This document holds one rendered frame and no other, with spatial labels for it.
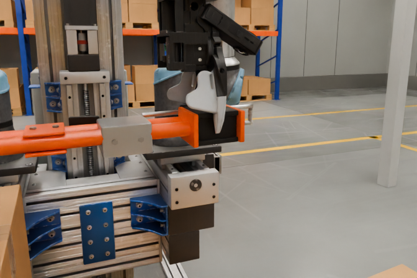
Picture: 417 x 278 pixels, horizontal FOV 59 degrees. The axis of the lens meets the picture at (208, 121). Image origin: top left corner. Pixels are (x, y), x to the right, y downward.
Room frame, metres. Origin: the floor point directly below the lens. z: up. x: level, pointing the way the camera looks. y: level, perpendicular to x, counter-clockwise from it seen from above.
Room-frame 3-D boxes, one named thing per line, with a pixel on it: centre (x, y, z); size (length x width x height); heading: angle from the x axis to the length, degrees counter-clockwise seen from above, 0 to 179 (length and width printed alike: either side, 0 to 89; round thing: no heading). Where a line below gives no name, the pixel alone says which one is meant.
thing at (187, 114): (0.57, 0.00, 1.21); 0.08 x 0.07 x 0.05; 112
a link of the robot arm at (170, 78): (1.10, 0.10, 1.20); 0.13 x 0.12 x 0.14; 84
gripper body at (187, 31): (0.57, 0.03, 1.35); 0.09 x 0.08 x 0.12; 113
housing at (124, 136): (0.52, 0.12, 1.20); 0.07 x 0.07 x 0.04; 22
